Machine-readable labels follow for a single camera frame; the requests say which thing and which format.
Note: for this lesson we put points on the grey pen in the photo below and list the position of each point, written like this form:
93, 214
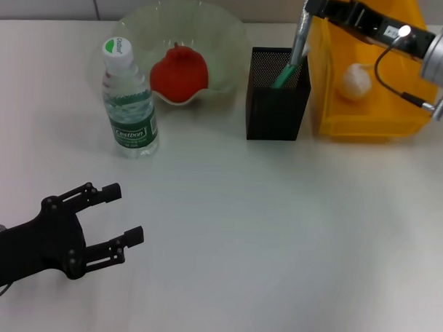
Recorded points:
298, 41

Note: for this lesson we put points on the red-orange fruit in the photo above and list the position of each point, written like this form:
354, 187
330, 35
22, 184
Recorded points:
177, 77

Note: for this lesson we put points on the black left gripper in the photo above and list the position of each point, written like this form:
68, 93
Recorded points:
36, 247

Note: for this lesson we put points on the green utility knife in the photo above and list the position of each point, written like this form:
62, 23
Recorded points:
283, 77

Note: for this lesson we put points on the clear green-label water bottle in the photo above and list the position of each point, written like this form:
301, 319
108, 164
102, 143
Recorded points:
133, 134

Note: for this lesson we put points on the silver right arm elbow plug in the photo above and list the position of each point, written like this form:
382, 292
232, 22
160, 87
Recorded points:
441, 104

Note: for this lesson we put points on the white garlic bulb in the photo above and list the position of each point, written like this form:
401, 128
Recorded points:
355, 83

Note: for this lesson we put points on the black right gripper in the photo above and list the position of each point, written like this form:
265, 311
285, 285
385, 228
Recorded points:
386, 29

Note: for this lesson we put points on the silver right gripper connector stud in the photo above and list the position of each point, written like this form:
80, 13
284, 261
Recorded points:
404, 31

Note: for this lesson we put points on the pale green wavy glass bowl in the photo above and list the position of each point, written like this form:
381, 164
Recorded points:
218, 45

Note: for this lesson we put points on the yellow plastic storage bin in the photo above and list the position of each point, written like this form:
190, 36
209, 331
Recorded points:
372, 120

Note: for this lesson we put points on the black mesh pen holder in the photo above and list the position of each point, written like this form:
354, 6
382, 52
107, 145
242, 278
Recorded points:
274, 113

